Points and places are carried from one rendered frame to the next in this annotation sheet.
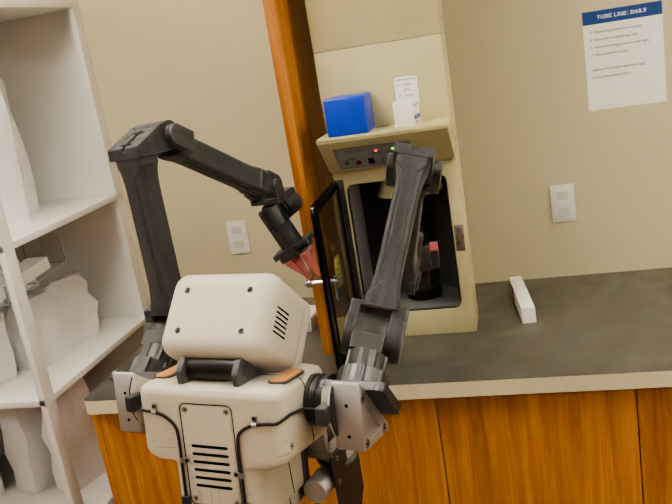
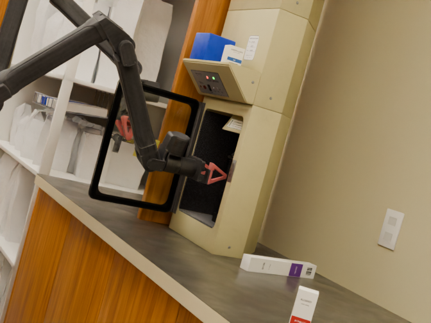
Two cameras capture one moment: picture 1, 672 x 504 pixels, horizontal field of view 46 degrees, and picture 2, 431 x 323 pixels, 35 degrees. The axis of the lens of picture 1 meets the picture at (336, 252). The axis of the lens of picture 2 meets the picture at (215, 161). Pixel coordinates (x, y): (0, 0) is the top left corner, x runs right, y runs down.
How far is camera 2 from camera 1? 1.86 m
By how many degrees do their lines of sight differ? 46
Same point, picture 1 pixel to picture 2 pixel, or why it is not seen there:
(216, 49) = not seen: hidden behind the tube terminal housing
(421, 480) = (90, 313)
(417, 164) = (90, 23)
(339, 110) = (199, 40)
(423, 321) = (195, 230)
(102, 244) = not seen: hidden behind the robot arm
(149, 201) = (9, 8)
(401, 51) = (260, 17)
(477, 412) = (123, 273)
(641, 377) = (176, 287)
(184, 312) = not seen: outside the picture
